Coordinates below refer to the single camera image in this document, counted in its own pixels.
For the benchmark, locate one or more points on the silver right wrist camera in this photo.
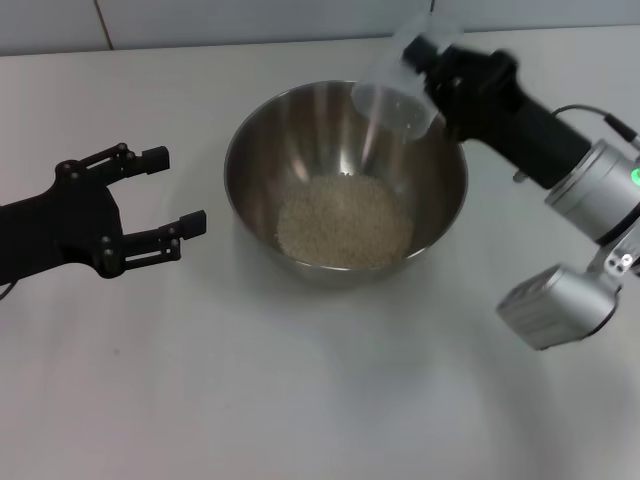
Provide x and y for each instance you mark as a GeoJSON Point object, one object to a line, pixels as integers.
{"type": "Point", "coordinates": [555, 305]}

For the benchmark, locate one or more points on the white rice heap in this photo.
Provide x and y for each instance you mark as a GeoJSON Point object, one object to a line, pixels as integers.
{"type": "Point", "coordinates": [345, 225]}

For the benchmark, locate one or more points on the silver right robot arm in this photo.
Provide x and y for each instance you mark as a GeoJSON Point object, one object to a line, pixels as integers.
{"type": "Point", "coordinates": [595, 190]}

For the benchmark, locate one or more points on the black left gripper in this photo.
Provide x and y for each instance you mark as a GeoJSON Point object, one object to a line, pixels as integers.
{"type": "Point", "coordinates": [60, 225]}

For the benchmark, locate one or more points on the clear plastic measuring cup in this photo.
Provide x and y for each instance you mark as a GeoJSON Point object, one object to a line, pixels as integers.
{"type": "Point", "coordinates": [395, 90]}

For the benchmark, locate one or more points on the stainless steel mixing bowl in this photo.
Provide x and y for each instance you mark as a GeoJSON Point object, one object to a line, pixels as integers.
{"type": "Point", "coordinates": [300, 165]}

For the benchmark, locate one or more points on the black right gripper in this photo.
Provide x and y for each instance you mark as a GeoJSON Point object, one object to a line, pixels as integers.
{"type": "Point", "coordinates": [520, 125]}

